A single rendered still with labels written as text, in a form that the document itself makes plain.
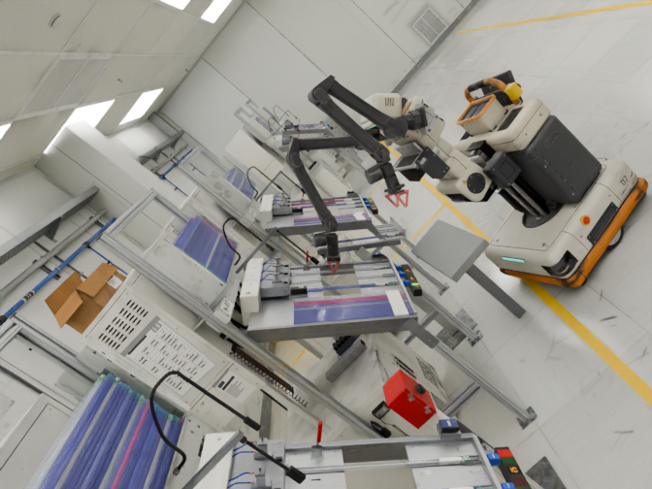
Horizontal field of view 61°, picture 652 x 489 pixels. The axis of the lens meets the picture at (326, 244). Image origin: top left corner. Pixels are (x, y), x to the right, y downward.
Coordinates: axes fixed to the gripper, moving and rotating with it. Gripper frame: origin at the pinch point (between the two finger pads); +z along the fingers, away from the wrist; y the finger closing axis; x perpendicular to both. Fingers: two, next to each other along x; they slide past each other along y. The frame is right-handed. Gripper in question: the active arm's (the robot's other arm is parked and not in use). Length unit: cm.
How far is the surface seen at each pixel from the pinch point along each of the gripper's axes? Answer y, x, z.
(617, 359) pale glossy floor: 70, 112, 19
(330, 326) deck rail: 60, -5, 1
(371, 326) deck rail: 60, 12, 2
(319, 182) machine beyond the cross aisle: -440, 5, 50
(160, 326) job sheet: 61, -74, -5
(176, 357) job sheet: 61, -70, 10
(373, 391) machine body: 60, 12, 34
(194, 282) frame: 50, -61, -18
